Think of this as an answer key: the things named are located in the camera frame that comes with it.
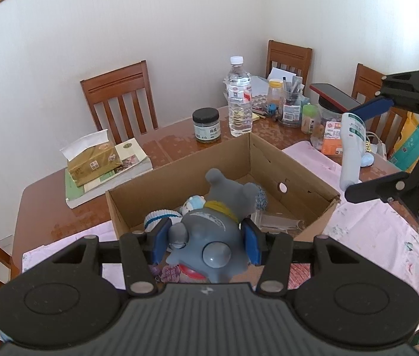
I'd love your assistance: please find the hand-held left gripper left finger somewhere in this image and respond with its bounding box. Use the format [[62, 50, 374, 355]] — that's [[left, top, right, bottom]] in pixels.
[[48, 219, 173, 298]]

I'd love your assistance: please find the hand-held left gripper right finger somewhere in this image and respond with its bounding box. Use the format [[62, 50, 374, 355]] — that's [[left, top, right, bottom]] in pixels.
[[241, 217, 348, 294]]

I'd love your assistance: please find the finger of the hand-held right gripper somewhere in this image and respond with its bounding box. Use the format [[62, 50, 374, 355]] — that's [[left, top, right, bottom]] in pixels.
[[348, 68, 419, 120], [345, 171, 419, 204]]

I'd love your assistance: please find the white plastic bottle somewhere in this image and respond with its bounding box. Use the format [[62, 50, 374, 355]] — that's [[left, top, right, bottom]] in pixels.
[[339, 112, 367, 190]]

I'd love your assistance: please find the grey mouse toy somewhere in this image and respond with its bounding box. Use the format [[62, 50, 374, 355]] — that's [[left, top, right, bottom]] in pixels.
[[167, 168, 258, 284]]

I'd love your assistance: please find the blue-grey bristly scrubber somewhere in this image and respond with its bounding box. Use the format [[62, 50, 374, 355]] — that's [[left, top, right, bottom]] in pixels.
[[252, 185, 269, 210]]

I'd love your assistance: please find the brown cardboard box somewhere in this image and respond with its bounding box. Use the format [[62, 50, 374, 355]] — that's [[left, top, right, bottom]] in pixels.
[[106, 132, 341, 243]]

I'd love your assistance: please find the small blue white figurine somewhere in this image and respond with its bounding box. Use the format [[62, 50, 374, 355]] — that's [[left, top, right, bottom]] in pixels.
[[182, 195, 207, 216]]

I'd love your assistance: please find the brown wooden desktop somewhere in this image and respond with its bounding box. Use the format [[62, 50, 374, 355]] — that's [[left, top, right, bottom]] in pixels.
[[11, 106, 419, 321]]

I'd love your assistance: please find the wooden slatted chair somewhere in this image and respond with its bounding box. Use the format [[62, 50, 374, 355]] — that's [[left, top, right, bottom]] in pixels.
[[80, 60, 159, 145], [352, 63, 414, 149], [267, 39, 313, 90]]

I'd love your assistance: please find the white sock with blue stripes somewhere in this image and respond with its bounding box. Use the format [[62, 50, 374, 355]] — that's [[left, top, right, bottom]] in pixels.
[[144, 209, 182, 231]]

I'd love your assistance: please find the purple knitted piece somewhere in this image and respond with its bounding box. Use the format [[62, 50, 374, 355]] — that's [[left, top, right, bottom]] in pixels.
[[149, 263, 182, 284]]

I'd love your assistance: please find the clear plastic cup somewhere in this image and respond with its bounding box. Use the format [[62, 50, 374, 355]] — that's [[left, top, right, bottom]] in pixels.
[[254, 211, 306, 232]]

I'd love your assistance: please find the pink floral tablecloth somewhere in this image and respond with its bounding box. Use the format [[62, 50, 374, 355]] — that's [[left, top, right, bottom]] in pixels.
[[22, 141, 419, 310]]

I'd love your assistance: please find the teal yellow paper bag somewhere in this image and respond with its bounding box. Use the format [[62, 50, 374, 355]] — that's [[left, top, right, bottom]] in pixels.
[[387, 111, 419, 173]]

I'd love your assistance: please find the orange white box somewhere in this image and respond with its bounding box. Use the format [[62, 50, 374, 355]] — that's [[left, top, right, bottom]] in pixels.
[[321, 120, 343, 155]]

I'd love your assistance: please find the pink knitted cloth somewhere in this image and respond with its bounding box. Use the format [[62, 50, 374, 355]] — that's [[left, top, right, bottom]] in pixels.
[[287, 263, 316, 290]]

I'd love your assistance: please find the small green cap bottle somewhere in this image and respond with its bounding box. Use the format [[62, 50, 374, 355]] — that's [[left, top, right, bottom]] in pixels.
[[301, 104, 319, 135]]

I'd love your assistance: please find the clear pen holder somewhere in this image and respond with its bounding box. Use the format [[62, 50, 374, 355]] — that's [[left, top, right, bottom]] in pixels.
[[281, 76, 304, 127]]

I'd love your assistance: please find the thick pale book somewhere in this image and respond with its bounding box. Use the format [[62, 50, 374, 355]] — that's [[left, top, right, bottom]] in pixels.
[[65, 138, 154, 208]]

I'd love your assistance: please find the white envelope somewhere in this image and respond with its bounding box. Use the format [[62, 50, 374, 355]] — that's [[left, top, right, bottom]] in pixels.
[[270, 67, 296, 82]]

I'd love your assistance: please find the yellow lid honey bottle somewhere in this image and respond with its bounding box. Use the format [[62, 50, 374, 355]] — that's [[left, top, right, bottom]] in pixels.
[[266, 79, 284, 117]]

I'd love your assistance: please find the brown tissue pack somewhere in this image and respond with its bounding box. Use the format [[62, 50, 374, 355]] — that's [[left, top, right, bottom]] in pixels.
[[60, 129, 123, 187]]

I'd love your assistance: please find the black lid jar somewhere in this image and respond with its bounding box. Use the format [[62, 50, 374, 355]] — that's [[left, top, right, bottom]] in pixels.
[[192, 107, 221, 143]]

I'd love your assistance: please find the clear water bottle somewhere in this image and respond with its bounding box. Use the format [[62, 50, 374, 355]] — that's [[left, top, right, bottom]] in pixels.
[[226, 55, 253, 138]]

